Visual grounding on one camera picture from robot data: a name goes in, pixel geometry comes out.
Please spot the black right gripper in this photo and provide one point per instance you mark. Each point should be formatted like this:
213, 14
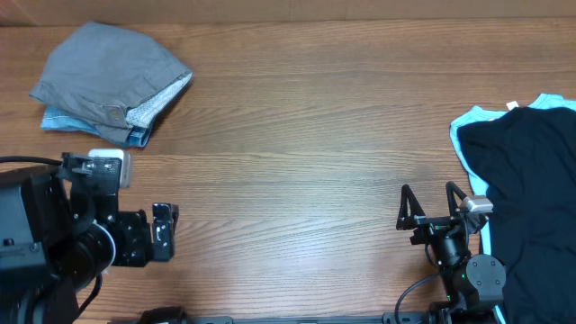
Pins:
430, 225

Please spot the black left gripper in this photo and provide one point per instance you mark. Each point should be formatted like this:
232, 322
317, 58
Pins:
139, 247

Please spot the grey cotton shorts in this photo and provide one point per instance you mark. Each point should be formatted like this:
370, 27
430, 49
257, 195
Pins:
113, 78

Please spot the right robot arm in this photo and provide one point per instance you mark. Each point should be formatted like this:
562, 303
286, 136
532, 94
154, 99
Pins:
473, 283

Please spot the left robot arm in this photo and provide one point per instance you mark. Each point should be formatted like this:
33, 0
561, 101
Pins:
61, 229

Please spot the black t-shirt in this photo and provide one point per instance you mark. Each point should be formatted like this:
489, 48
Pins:
531, 211

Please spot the folded blue denim shorts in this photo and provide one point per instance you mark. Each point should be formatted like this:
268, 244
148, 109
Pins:
56, 120

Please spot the light blue t-shirt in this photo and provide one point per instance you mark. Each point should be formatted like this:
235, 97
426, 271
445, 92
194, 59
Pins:
468, 121

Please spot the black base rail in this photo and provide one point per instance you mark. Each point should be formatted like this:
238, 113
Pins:
177, 315

